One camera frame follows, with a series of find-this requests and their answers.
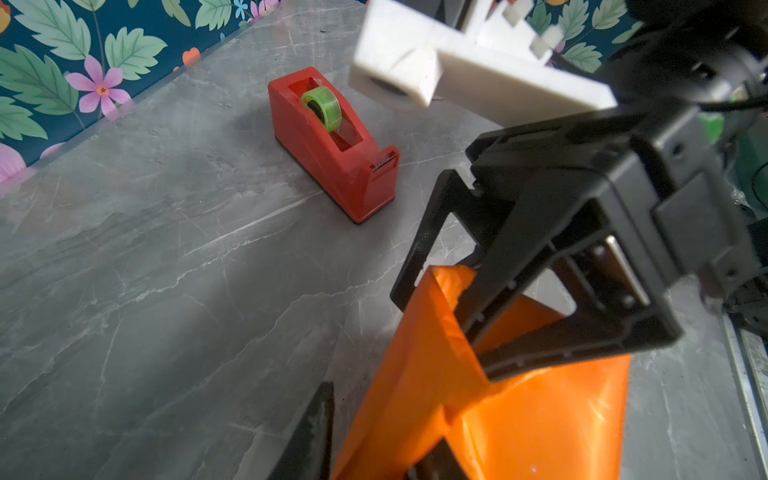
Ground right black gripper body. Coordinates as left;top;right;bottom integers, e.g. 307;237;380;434
464;102;760;354

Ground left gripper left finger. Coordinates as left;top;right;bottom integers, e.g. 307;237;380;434
268;381;335;480

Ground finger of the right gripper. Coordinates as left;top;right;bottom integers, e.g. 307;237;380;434
390;170;513;311
455;199;683;381

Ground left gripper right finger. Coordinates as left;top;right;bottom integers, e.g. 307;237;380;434
407;438;468;480

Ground yellow orange wrapping paper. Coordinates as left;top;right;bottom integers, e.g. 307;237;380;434
333;266;631;479

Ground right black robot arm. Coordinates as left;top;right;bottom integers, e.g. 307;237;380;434
391;1;767;381

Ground red tape dispenser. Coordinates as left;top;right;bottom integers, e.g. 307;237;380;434
268;67;400;224

